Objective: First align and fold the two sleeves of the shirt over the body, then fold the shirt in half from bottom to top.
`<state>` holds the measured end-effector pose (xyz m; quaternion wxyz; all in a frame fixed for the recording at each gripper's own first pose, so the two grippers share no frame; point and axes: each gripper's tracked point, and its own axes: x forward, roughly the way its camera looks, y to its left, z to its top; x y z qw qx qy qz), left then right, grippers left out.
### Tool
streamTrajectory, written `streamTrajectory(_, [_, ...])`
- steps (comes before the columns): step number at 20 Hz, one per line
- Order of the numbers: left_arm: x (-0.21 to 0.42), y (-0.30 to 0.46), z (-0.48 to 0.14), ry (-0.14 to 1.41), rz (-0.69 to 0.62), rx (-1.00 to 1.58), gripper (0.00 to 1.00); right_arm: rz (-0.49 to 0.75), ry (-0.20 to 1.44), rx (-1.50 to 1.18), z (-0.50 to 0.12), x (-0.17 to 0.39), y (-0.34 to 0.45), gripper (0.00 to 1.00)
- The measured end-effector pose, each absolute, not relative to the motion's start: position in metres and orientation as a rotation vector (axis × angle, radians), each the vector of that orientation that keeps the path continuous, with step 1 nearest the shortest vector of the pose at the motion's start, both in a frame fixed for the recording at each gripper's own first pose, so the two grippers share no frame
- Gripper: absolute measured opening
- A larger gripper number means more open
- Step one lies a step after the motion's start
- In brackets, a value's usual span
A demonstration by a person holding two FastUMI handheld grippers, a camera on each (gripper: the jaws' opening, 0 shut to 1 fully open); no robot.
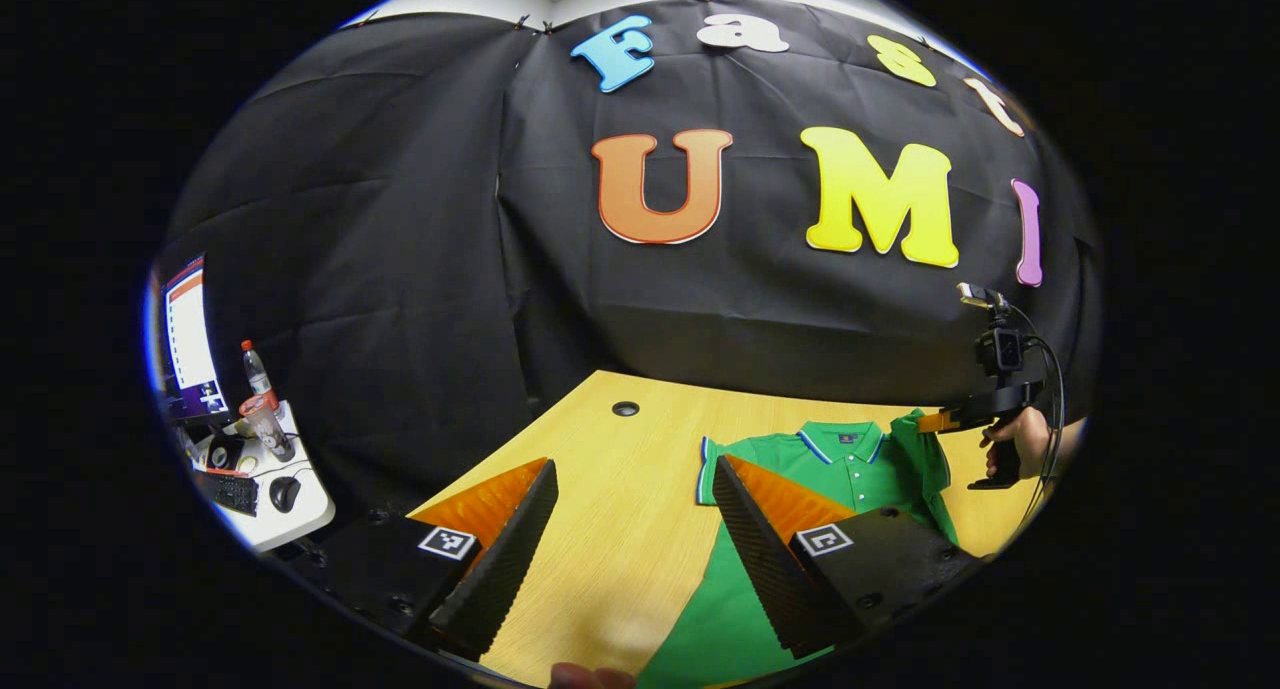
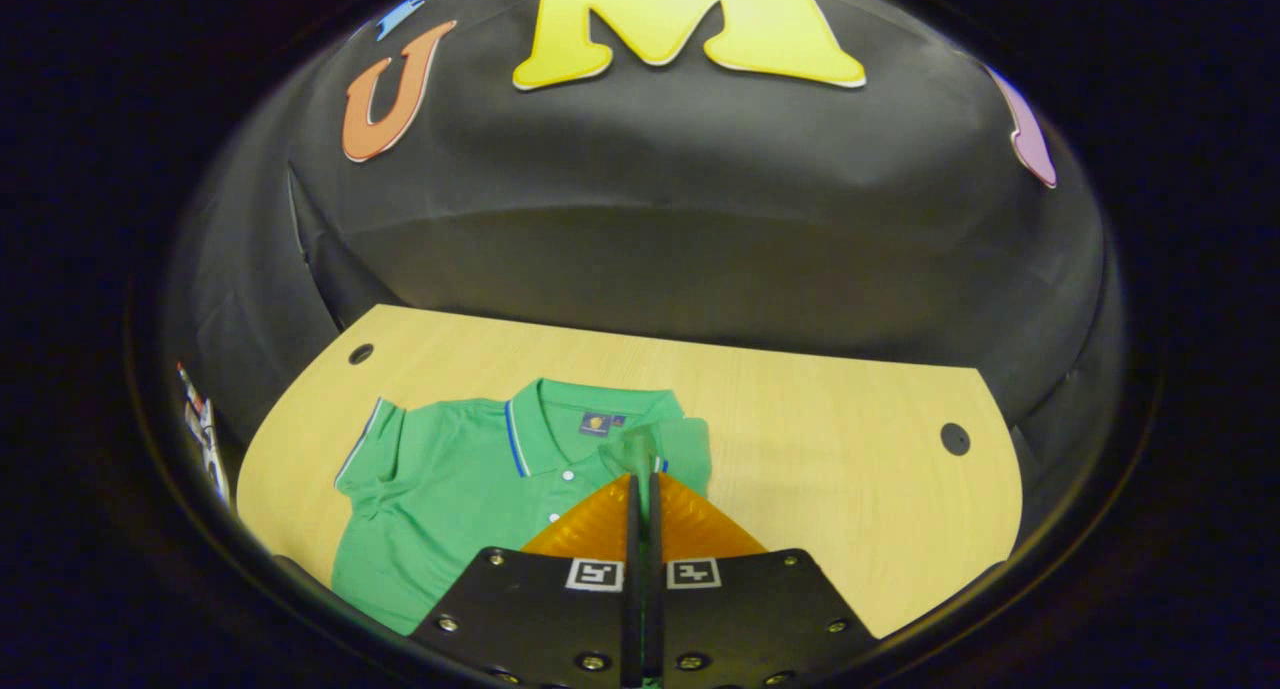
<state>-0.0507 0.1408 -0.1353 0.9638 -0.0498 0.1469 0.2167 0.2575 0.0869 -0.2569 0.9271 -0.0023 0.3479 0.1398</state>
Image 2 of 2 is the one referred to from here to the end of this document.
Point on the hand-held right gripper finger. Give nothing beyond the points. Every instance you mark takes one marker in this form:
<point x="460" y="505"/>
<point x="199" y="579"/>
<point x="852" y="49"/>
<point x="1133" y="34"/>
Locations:
<point x="632" y="589"/>
<point x="654" y="589"/>

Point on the green T-shirt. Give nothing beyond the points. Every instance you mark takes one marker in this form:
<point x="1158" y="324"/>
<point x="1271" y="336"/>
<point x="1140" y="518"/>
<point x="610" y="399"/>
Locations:
<point x="450" y="489"/>

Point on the black backdrop cloth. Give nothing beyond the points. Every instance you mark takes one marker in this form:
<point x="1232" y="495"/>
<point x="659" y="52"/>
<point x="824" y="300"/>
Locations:
<point x="650" y="219"/>

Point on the white and red object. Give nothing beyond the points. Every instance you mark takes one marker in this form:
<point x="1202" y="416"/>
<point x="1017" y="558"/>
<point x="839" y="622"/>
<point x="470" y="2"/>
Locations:
<point x="205" y="439"/>

